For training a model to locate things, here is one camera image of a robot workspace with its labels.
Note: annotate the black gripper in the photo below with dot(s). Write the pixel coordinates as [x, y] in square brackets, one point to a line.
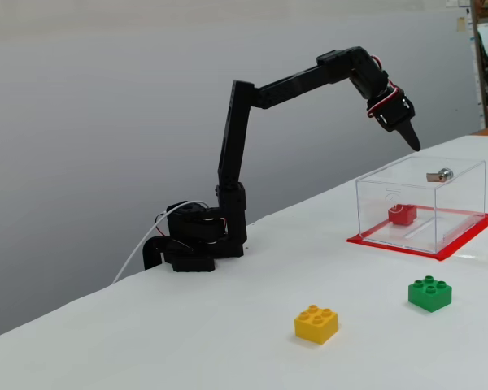
[395, 115]

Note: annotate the red lego brick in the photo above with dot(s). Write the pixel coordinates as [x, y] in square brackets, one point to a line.
[402, 215]

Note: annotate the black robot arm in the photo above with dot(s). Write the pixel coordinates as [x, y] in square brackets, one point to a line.
[236, 142]

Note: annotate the silver box lock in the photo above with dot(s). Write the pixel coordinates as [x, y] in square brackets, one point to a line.
[445, 174]

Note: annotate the transparent plastic box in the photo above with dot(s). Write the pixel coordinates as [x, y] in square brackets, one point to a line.
[459, 195]

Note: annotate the green lego brick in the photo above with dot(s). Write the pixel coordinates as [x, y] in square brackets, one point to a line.
[430, 295]

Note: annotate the yellow lego brick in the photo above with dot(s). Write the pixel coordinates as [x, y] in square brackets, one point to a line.
[315, 326]

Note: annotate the small paper label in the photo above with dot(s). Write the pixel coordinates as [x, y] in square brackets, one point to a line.
[452, 3]
[461, 25]

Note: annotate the black table clamp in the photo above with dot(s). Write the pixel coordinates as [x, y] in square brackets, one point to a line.
[150, 254]

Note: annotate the red tape frame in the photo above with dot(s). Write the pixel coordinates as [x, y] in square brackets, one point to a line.
[467, 236]

